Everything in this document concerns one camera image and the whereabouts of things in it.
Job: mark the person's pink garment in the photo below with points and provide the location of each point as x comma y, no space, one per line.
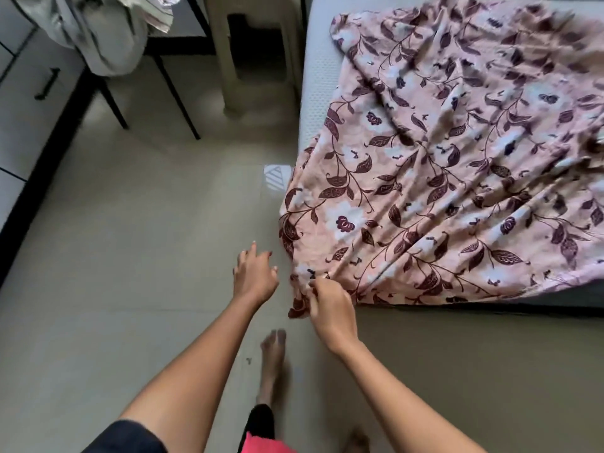
264,444

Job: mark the brown chair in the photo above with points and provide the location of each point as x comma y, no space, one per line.
160,61

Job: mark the pink floral bed sheet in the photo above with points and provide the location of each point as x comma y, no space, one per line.
448,160

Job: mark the person's left hand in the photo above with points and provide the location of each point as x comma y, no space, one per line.
255,275

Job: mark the person's black trousers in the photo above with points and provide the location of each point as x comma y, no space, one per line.
259,419

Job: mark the brown striped patchwork blanket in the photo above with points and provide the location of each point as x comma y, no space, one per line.
113,28

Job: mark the person's left forearm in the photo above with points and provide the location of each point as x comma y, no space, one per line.
189,377

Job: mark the person's left foot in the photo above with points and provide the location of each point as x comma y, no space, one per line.
273,367

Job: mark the person's right forearm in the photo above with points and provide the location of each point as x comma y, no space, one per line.
401,401

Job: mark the white textured mattress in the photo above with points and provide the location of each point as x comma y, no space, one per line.
321,80

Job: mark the person's right hand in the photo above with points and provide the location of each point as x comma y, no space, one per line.
332,311

